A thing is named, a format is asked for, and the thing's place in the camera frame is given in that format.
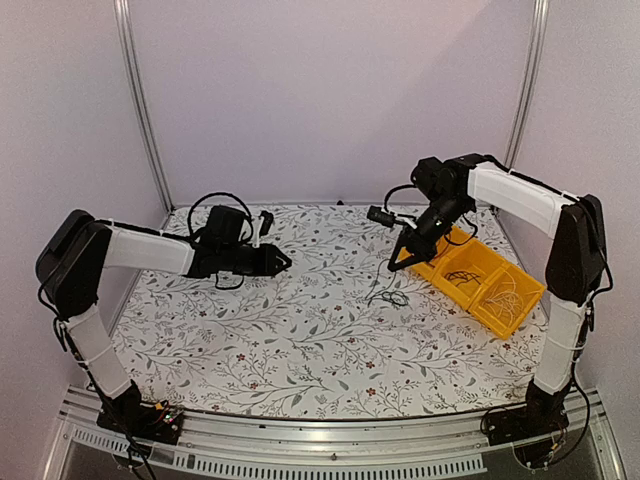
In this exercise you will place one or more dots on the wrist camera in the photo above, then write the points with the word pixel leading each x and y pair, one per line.
pixel 262 225
pixel 390 219

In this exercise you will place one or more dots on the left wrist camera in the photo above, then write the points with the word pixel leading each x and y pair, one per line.
pixel 262 225

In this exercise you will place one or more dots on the yellow bin middle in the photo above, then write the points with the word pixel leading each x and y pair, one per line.
pixel 468 273

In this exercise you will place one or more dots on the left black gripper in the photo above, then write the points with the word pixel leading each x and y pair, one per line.
pixel 268 264

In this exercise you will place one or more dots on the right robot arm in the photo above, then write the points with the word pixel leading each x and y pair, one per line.
pixel 556 234

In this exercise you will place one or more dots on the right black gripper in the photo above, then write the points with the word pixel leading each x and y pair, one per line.
pixel 422 249

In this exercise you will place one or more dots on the left aluminium post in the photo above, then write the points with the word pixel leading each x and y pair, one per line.
pixel 133 72

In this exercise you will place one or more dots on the right aluminium post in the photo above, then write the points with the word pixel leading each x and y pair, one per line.
pixel 534 55

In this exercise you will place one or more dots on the aluminium front rail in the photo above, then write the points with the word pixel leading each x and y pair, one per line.
pixel 455 446

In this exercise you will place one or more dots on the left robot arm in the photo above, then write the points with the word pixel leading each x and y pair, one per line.
pixel 86 252

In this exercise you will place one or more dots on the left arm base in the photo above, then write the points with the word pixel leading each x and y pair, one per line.
pixel 142 415

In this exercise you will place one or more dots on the floral table mat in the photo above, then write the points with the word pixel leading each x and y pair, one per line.
pixel 335 336

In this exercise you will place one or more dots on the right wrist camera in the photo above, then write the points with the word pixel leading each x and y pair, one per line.
pixel 390 219

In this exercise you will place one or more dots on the aluminium post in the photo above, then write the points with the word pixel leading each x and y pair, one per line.
pixel 534 55
pixel 133 72

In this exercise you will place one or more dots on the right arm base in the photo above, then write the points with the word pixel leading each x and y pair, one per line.
pixel 540 424

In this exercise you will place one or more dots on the yellow bin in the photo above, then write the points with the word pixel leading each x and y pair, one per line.
pixel 468 273
pixel 446 246
pixel 509 299

